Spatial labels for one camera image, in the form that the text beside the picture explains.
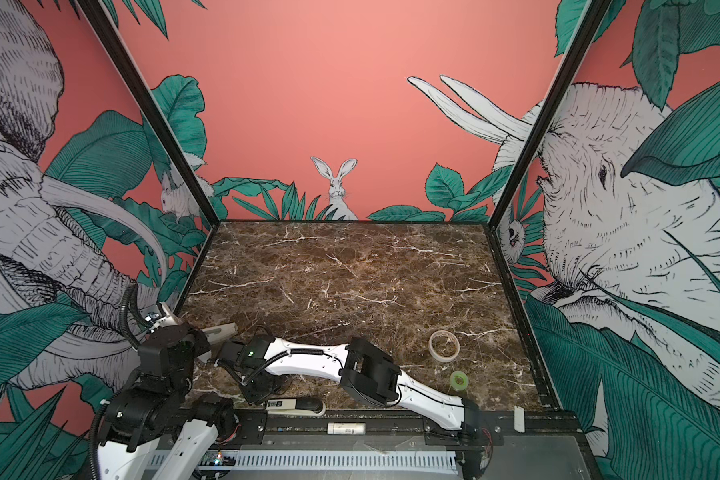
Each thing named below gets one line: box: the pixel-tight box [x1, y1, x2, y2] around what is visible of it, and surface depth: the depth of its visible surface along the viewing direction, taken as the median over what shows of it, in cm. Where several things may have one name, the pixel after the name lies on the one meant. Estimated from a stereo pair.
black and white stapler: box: [266, 398, 326, 417], surface depth 76 cm
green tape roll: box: [450, 370, 469, 391], surface depth 84 cm
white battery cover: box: [514, 405, 526, 433], surface depth 78 cm
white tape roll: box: [428, 330, 461, 363], surface depth 90 cm
